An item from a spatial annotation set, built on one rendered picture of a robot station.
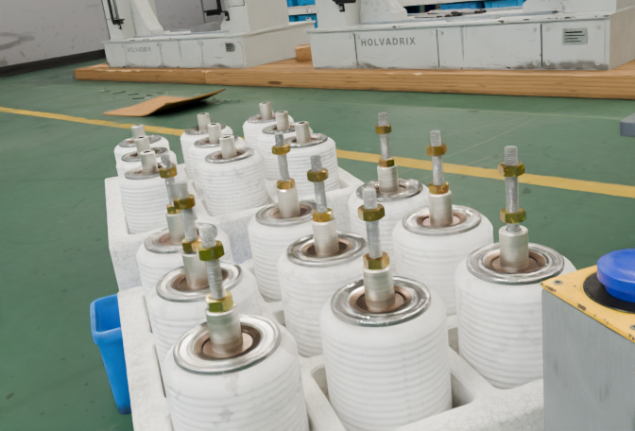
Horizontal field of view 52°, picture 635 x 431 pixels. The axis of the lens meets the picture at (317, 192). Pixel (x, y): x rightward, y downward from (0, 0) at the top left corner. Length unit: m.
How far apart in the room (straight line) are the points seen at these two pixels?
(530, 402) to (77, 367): 0.70
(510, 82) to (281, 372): 2.16
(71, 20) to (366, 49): 4.55
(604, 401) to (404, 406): 0.17
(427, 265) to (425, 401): 0.16
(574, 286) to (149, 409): 0.34
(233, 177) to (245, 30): 2.81
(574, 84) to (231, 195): 1.66
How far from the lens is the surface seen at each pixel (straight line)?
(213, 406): 0.45
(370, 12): 3.20
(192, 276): 0.57
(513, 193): 0.53
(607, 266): 0.37
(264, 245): 0.69
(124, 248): 0.94
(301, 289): 0.58
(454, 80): 2.66
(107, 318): 0.94
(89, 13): 7.22
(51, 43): 7.04
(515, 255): 0.54
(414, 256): 0.62
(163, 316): 0.56
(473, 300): 0.53
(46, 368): 1.07
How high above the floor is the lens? 0.49
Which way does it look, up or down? 18 degrees down
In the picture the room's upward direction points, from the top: 7 degrees counter-clockwise
